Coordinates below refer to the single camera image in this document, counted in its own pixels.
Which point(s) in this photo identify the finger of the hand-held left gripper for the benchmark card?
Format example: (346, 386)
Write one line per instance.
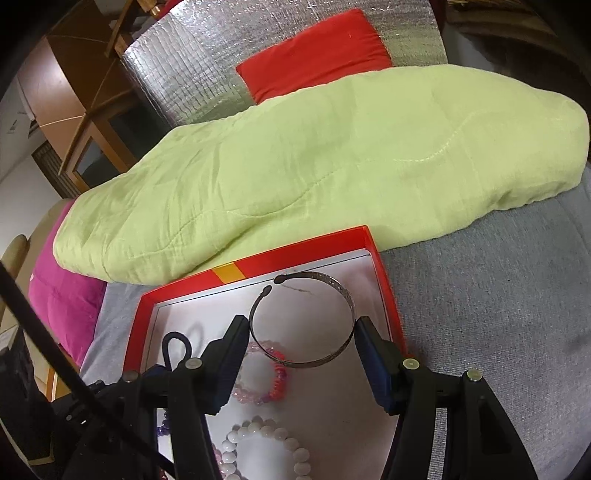
(157, 373)

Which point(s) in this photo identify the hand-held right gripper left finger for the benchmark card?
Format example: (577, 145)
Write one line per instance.
(231, 364)

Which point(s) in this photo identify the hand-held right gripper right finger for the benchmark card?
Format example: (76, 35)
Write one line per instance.
(369, 364)

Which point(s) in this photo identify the silver bangle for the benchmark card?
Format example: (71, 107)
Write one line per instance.
(304, 363)

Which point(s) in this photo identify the red cardboard box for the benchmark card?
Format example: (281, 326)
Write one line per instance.
(323, 415)

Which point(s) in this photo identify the pink cushion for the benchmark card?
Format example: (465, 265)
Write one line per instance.
(64, 295)

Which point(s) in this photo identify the beige sofa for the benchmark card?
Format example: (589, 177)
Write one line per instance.
(18, 251)

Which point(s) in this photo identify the light green blanket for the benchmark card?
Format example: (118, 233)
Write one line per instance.
(323, 161)

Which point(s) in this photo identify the brown louvred panel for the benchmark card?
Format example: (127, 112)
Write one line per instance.
(51, 164)

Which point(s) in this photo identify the wooden cabinet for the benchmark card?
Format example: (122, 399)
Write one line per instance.
(64, 92)

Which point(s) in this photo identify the silver foil mat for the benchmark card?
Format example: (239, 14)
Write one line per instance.
(184, 69)

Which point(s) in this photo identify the red cushion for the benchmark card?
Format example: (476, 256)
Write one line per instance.
(318, 50)

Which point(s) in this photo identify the wooden chair frame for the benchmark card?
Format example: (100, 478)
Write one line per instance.
(124, 25)

